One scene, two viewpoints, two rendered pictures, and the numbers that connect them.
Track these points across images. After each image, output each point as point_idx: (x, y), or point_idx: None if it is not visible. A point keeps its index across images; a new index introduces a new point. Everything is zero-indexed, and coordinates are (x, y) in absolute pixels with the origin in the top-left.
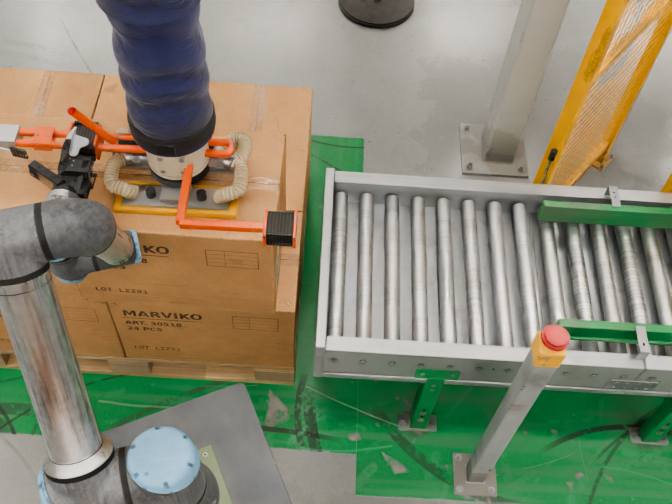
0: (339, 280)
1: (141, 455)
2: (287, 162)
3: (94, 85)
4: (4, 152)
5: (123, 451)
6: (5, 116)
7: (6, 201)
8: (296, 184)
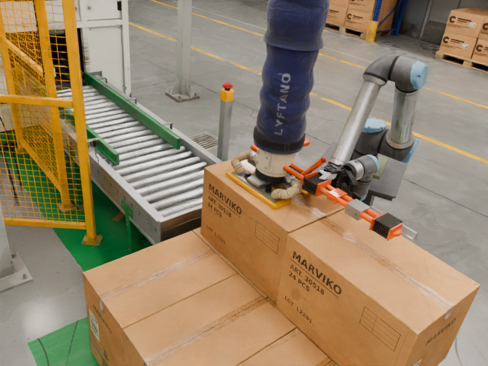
0: None
1: (380, 125)
2: (163, 251)
3: None
4: (352, 248)
5: (383, 133)
6: (335, 266)
7: (369, 227)
8: (176, 240)
